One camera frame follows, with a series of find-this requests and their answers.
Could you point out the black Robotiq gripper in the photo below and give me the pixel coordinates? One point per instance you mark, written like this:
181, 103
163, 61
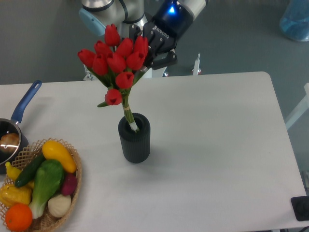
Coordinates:
163, 31

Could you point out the red tulip bouquet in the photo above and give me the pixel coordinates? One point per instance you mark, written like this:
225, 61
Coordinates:
117, 64

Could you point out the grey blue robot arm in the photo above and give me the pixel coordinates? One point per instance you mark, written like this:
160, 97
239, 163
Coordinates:
123, 13

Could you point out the dark grey ribbed vase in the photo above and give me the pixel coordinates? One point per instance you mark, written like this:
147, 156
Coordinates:
135, 145

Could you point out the yellow squash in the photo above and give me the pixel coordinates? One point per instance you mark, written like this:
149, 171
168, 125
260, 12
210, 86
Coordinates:
53, 150

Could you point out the blue water bottle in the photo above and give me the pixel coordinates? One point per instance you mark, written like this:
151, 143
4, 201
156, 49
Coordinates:
294, 23

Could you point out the purple red onion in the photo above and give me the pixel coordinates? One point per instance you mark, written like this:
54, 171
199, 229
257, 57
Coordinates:
69, 185

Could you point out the green bok choy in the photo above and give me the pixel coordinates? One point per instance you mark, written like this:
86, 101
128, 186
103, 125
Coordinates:
47, 181

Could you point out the brown bread roll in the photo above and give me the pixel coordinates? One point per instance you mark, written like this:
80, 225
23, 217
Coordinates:
9, 143

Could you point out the green cucumber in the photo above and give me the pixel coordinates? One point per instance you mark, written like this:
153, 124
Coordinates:
28, 173

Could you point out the white garlic bulb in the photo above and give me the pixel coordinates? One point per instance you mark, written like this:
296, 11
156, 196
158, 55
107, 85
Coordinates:
59, 205

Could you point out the yellow banana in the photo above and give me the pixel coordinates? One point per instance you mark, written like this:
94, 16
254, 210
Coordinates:
13, 173

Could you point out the yellow corn cob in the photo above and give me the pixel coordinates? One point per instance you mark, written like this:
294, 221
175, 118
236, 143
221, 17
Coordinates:
11, 195

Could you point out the orange fruit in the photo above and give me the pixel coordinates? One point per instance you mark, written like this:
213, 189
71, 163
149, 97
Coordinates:
18, 218

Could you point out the black device at edge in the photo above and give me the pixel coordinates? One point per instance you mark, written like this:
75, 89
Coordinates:
300, 206

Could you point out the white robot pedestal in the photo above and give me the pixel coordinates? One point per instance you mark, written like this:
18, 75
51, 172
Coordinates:
158, 72

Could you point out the blue handled saucepan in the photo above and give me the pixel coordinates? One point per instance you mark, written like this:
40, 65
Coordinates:
12, 125

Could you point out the white frame leg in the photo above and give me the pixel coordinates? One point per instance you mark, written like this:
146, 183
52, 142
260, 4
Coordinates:
299, 110

